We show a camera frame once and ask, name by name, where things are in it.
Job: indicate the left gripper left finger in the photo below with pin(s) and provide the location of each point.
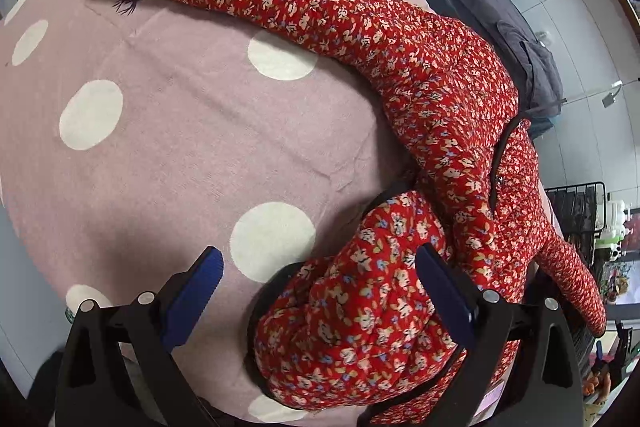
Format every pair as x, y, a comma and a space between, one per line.
94, 388

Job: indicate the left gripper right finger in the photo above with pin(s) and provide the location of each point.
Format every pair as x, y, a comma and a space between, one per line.
544, 387

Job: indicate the pink polka dot bedsheet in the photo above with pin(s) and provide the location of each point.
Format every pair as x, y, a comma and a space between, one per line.
130, 143

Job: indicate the black wire rack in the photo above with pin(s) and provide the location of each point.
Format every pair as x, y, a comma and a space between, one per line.
578, 209

